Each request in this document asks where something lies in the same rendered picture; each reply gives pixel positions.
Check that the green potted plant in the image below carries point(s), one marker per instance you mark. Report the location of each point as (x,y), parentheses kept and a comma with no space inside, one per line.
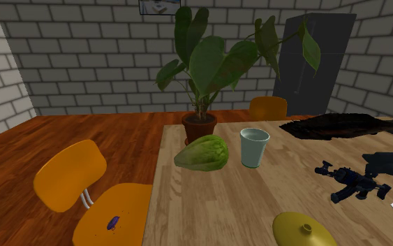
(199,129)

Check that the green lettuce head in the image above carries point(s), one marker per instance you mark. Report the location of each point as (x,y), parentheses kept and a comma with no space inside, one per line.
(203,155)

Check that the pale green cup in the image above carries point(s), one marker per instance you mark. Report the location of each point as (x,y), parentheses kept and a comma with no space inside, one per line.
(253,151)

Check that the orange chair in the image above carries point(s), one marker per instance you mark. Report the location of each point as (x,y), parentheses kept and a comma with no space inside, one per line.
(67,173)
(267,108)

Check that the light wooden table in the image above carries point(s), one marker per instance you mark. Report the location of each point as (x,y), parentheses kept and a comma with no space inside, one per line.
(216,204)

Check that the small purple object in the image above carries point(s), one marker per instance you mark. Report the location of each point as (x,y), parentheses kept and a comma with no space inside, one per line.
(113,223)

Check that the dark grey refrigerator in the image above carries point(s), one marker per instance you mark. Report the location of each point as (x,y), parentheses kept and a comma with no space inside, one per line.
(325,75)

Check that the black ragged cloth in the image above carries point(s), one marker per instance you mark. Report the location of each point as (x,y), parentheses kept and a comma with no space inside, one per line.
(335,126)

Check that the yellow lid with knob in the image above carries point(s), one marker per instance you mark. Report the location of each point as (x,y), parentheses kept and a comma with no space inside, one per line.
(298,231)

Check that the dark blue flat object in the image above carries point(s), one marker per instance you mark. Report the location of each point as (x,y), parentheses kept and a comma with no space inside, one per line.
(386,164)

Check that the framed wall picture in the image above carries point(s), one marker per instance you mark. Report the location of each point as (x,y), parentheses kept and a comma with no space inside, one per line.
(158,6)

